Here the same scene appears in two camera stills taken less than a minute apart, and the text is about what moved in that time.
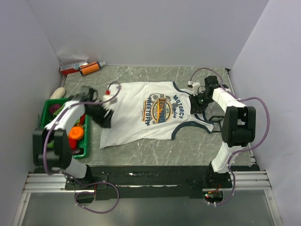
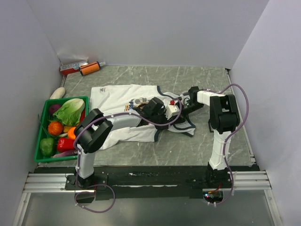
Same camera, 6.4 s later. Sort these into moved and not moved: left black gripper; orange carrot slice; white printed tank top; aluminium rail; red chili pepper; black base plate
Moved: white printed tank top; left black gripper
Not moved: red chili pepper; black base plate; orange carrot slice; aluminium rail
